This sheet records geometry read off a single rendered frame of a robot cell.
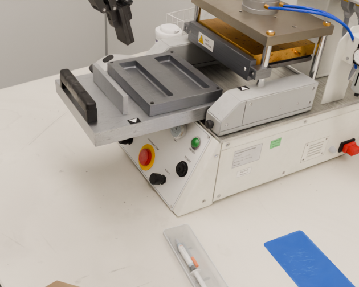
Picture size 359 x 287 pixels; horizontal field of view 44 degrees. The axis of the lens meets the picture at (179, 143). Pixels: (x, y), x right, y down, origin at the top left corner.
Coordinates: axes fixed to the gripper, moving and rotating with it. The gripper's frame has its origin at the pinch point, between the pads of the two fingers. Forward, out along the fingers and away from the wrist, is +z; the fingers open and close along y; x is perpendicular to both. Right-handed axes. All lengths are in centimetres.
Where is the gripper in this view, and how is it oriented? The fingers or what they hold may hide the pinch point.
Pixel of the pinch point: (121, 23)
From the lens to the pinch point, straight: 77.0
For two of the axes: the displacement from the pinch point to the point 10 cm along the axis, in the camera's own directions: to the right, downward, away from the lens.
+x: 6.7, 5.0, -5.5
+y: -7.3, 5.7, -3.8
